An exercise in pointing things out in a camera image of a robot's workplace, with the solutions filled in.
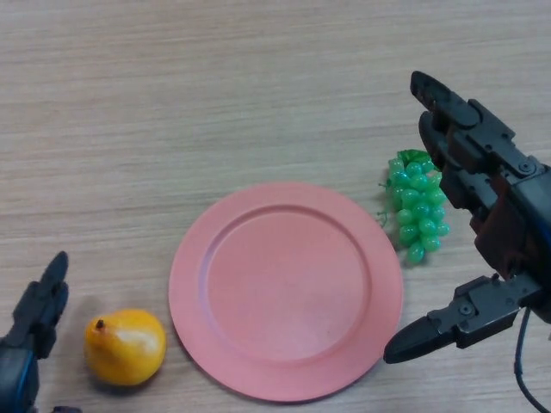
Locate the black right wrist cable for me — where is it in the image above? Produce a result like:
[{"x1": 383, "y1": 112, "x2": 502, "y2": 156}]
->
[{"x1": 511, "y1": 307, "x2": 551, "y2": 413}]

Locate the pink round plate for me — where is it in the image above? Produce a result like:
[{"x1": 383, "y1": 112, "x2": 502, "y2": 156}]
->
[{"x1": 168, "y1": 181, "x2": 405, "y2": 404}]

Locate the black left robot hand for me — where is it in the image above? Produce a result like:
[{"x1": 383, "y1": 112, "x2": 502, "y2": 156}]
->
[{"x1": 0, "y1": 251, "x2": 83, "y2": 413}]

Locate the yellow pear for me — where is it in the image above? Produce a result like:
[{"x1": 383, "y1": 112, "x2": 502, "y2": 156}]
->
[{"x1": 83, "y1": 308, "x2": 168, "y2": 387}]

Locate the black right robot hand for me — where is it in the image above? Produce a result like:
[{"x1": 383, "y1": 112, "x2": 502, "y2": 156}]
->
[{"x1": 382, "y1": 71, "x2": 551, "y2": 366}]

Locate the green grape bunch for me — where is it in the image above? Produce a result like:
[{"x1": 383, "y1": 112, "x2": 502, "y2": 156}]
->
[{"x1": 377, "y1": 149, "x2": 452, "y2": 266}]

